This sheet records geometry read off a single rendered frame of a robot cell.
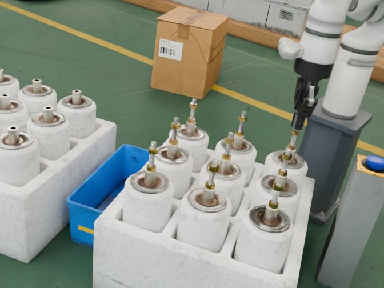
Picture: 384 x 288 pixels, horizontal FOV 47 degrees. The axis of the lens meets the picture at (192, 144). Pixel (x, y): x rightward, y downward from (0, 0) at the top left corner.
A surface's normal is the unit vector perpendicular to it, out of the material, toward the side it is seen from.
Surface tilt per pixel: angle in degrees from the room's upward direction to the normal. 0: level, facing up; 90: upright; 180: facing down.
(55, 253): 0
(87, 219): 92
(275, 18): 90
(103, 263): 90
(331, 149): 90
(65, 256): 0
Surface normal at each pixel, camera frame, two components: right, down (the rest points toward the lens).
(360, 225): -0.33, 0.43
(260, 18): -0.59, 0.33
